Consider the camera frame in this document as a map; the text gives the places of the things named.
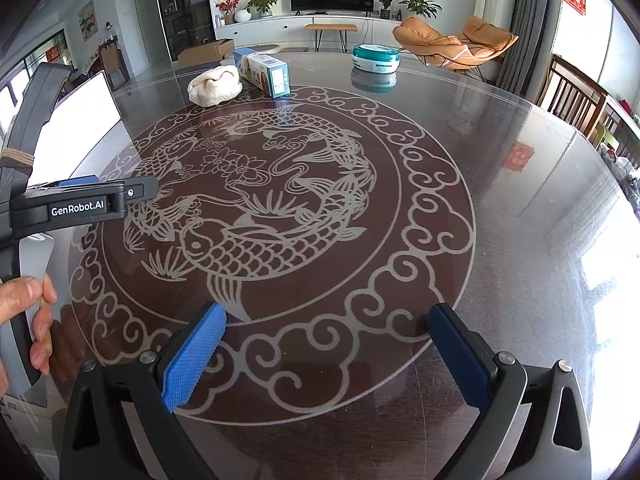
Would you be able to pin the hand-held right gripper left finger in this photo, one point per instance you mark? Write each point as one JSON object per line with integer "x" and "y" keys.
{"x": 195, "y": 355}

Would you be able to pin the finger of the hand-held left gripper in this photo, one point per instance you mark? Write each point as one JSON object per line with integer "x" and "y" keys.
{"x": 142, "y": 191}
{"x": 80, "y": 180}

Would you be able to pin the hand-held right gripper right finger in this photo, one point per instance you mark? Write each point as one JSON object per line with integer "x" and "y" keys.
{"x": 462, "y": 355}

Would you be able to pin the teal round lidded container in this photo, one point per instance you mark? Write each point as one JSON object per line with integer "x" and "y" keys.
{"x": 375, "y": 56}

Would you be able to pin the person's left hand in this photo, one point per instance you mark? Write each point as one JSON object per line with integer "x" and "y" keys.
{"x": 30, "y": 292}

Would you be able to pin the small cream knitted cloth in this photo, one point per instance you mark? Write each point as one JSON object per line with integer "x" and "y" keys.
{"x": 215, "y": 87}

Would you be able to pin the red door poster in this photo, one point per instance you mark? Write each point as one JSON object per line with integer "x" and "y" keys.
{"x": 52, "y": 54}

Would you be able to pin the cardboard box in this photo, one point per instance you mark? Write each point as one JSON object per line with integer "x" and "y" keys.
{"x": 205, "y": 52}

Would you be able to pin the blue and white carton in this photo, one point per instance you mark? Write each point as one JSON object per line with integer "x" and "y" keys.
{"x": 262, "y": 70}

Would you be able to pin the white door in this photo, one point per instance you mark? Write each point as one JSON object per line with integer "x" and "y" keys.
{"x": 142, "y": 20}

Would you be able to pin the glass display cabinet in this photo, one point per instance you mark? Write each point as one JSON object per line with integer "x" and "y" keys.
{"x": 182, "y": 10}

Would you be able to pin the white round vase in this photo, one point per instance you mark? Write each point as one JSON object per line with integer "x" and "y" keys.
{"x": 242, "y": 16}

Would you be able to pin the red flower bouquet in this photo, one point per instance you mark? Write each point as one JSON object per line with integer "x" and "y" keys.
{"x": 229, "y": 7}

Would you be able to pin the white television cabinet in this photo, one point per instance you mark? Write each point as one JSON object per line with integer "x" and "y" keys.
{"x": 280, "y": 27}

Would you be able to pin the bushy green potted plant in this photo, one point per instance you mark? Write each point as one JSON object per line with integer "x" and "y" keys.
{"x": 262, "y": 2}

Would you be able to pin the orange bench with metal legs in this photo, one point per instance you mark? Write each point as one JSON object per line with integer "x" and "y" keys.
{"x": 330, "y": 27}

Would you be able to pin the green chair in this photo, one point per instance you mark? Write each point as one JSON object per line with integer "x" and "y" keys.
{"x": 606, "y": 136}

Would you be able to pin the wooden slatted chair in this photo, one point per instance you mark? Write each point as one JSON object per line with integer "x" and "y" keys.
{"x": 570, "y": 90}

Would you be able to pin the small potted plant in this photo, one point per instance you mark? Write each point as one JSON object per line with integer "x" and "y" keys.
{"x": 385, "y": 7}

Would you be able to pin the orange lounge chair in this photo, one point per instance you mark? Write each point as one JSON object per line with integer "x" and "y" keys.
{"x": 425, "y": 35}

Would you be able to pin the large leafy potted plant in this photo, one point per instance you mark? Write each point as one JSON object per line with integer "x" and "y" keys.
{"x": 420, "y": 4}

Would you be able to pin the grey curtain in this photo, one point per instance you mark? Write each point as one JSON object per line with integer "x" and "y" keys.
{"x": 530, "y": 20}

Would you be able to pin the framed wall painting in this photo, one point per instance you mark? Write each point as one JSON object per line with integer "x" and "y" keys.
{"x": 86, "y": 20}

